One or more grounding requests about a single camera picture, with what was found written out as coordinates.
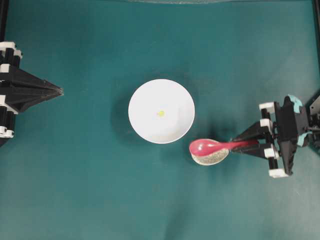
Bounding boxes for black frame rail left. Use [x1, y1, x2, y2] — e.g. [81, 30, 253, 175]
[0, 0, 9, 42]

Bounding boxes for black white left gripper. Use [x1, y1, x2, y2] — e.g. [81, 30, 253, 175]
[0, 41, 63, 138]

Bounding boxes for red plastic spoon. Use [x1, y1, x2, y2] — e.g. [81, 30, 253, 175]
[189, 138, 259, 157]

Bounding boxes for yellow hexagonal prism block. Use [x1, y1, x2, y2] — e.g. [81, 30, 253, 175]
[157, 110, 165, 117]

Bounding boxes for green table mat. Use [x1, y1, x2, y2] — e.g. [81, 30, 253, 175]
[0, 0, 320, 240]

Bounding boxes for black frame rail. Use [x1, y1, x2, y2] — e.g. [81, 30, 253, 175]
[0, 0, 9, 42]
[312, 0, 320, 55]

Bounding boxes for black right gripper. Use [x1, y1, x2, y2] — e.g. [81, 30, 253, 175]
[231, 94, 312, 178]

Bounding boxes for black frame rail right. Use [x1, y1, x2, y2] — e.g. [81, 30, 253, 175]
[312, 0, 320, 55]

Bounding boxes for white round bowl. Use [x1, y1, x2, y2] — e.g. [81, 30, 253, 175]
[128, 79, 196, 144]

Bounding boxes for speckled egg-shaped spoon rest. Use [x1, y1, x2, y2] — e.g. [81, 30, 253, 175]
[191, 148, 229, 166]

